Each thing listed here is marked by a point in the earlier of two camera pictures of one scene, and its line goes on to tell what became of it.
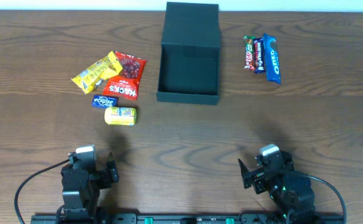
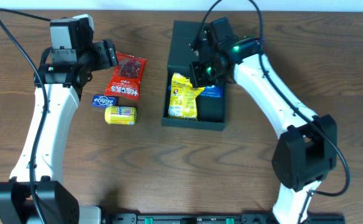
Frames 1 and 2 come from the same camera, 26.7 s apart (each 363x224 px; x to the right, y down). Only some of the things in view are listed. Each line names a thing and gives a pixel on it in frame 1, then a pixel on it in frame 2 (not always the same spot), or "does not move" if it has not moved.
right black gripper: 255,177 → 198,76
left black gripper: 105,175 → 105,55
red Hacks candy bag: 126,84 does not move
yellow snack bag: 88,79 → 183,98
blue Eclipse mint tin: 100,101 does not move
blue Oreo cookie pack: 273,74 → 212,91
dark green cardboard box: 190,56 → 212,112
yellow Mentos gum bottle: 120,116 does not move
